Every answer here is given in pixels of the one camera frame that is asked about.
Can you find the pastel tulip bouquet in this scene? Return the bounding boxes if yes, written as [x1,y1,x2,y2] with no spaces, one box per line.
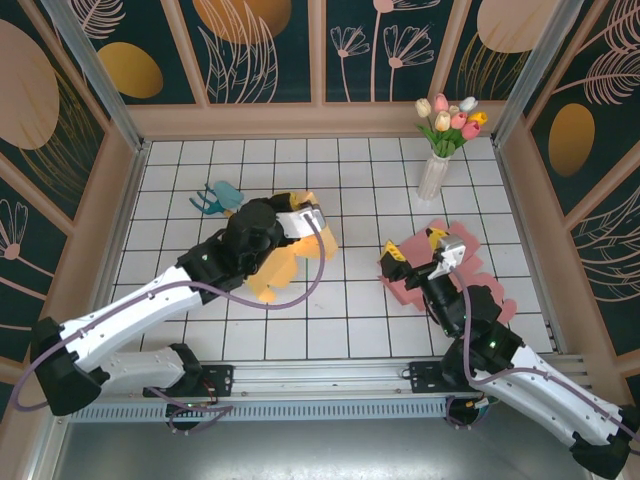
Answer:
[413,93,489,159]

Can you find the brushed metal panel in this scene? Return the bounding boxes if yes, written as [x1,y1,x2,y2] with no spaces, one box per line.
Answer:
[49,418,619,480]

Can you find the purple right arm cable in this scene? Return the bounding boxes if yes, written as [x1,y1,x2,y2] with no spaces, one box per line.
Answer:
[446,267,640,451]

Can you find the light blue garden trowel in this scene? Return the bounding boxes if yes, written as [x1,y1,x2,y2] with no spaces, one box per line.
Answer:
[212,181,244,211]

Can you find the yellow paper box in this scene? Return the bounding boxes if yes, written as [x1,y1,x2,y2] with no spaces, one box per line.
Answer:
[244,189,340,305]

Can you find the pink paper box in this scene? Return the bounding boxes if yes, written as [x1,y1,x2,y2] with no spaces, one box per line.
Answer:
[382,217,519,326]

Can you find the teal hand rake wooden handle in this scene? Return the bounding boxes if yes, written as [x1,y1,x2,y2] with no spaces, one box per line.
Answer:
[188,183,236,216]

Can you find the black round cable port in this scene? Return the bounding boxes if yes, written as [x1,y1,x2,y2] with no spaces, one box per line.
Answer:
[446,397,494,430]
[166,402,207,436]

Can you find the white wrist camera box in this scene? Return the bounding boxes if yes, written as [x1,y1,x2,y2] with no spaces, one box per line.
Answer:
[277,202,326,240]
[432,233,469,281]

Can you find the aluminium mounting rail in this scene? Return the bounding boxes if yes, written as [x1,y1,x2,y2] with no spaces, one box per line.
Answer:
[47,353,594,404]

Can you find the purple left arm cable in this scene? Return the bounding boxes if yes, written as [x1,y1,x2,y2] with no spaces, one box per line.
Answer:
[10,217,326,435]

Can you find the grey slotted cable duct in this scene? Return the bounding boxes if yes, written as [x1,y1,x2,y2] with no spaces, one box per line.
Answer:
[67,399,454,424]

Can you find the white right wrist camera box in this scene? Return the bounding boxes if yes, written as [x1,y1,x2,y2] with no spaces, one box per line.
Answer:
[432,233,469,281]

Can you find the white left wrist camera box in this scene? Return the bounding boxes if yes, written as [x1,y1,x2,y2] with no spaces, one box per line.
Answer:
[277,202,326,240]

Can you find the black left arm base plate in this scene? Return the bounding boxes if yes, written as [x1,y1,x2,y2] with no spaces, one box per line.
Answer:
[143,363,236,399]

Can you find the aluminium frame post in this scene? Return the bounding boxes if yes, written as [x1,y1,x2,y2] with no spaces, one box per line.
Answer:
[492,0,586,146]
[39,0,151,154]

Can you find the white ribbed vase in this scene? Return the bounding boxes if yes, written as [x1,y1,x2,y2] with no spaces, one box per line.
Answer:
[417,153,451,201]

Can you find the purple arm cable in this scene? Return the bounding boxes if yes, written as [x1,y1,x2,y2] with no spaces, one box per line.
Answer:
[446,267,640,451]
[10,217,326,435]

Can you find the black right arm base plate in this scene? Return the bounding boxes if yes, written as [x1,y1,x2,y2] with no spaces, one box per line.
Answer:
[408,359,501,397]

